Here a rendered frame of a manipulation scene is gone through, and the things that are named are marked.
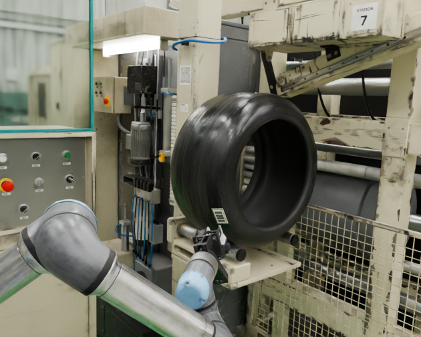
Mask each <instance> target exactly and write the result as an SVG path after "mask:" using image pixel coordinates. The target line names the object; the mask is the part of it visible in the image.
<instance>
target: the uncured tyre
mask: <svg viewBox="0 0 421 337"><path fill-rule="evenodd" d="M250 137H252V139H253V144H254V148H255V165H254V169H253V174H252V177H251V180H250V182H249V184H248V186H247V188H246V189H245V191H244V193H243V194H242V195H241V196H240V197H239V198H238V199H237V192H236V175H237V167H238V163H239V159H240V157H241V153H242V151H243V149H244V147H245V145H246V143H247V141H248V140H249V139H250ZM316 174H317V149H316V144H315V139H314V136H313V133H312V131H311V128H310V126H309V124H308V122H307V120H306V118H305V117H304V115H303V113H302V112H301V111H300V109H298V107H296V105H294V103H292V102H290V101H289V100H287V99H285V98H283V97H280V96H278V95H275V94H270V93H252V92H229V93H225V94H221V95H218V96H215V97H214V98H211V99H209V100H207V101H206V102H204V103H202V104H201V105H200V106H199V107H198V108H196V109H195V110H194V111H193V112H192V114H191V115H190V116H189V117H188V118H187V120H186V121H185V123H184V124H183V126H182V128H181V129H180V132H179V133H178V136H177V139H176V142H175V144H174V148H173V151H172V158H171V165H170V178H171V185H172V191H173V194H174V198H175V200H176V203H177V205H178V207H179V209H180V210H181V212H182V213H183V215H184V216H185V217H186V218H187V219H188V220H189V221H190V222H191V223H192V224H193V225H194V226H195V227H196V228H197V229H199V230H201V229H206V228H207V227H209V228H210V230H212V231H214V230H218V228H219V225H220V226H221V229H222V231H223V234H224V235H225V237H226V238H227V241H228V243H231V244H233V245H236V246H240V247H261V246H264V245H267V244H270V243H272V242H274V241H275V240H277V239H278V238H280V237H281V236H282V235H284V234H285V233H286V232H288V230H290V228H292V226H294V224H296V222H297V221H298V220H299V218H300V217H301V216H302V214H303V212H304V210H305V209H306V207H307V205H308V203H309V200H310V198H311V195H312V192H313V188H314V185H315V180H316ZM212 209H223V211H224V213H225V216H226V218H227V221H228V224H222V223H217V221H216V219H215V216H214V214H213V211H212Z"/></svg>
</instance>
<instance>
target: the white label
mask: <svg viewBox="0 0 421 337"><path fill-rule="evenodd" d="M212 211H213V214H214V216H215V219H216V221H217V223H222V224H228V221H227V218H226V216H225V213H224V211H223V209H212Z"/></svg>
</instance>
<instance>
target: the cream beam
mask: <svg viewBox="0 0 421 337"><path fill-rule="evenodd" d="M375 2H378V13H377V21H376V28H375V29H363V30H357V31H351V25H352V10H353V6H354V5H362V4H367V3H375ZM419 11H421V0H314V1H308V2H304V3H297V4H293V5H286V6H282V7H276V8H271V9H264V10H260V11H254V12H250V17H249V42H248V48H253V49H263V48H269V49H276V51H275V52H279V53H299V52H309V51H325V48H322V47H320V46H321V45H333V44H334V45H337V46H340V47H341V46H343V45H358V44H367V43H383V42H390V41H400V40H402V38H403V37H404V28H405V22H406V17H407V16H409V15H412V14H414V13H416V12H419Z"/></svg>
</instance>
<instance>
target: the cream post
mask: <svg viewBox="0 0 421 337"><path fill-rule="evenodd" d="M221 13H222V0H179V15H178V40H179V41H180V40H181V39H182V38H185V39H201V40H210V41H220V40H221ZM220 46H221V44H220V43H218V44H211V43H197V42H189V46H185V45H181V43H180V44H178V67H177V93H176V139H177V136H178V133H179V132H180V129H181V128H182V126H183V124H184V123H185V121H186V120H187V118H188V117H189V116H190V115H191V114H192V112H193V111H194V110H195V109H196V108H198V107H199V106H200V105H201V104H202V103H204V102H206V101H207V100H209V99H211V98H214V97H215V96H218V94H219V62H220ZM190 65H191V76H190V84H185V85H180V66H190ZM181 104H188V112H183V111H180V107H181ZM182 215H183V213H182V212H181V210H180V209H179V207H178V205H177V203H176V200H175V198H174V217H178V216H182ZM185 268H186V265H184V264H183V263H181V262H179V261H177V260H175V259H173V258H172V296H173V297H175V298H176V294H175V292H176V287H177V283H178V281H179V279H180V277H181V275H182V274H183V272H184V270H185Z"/></svg>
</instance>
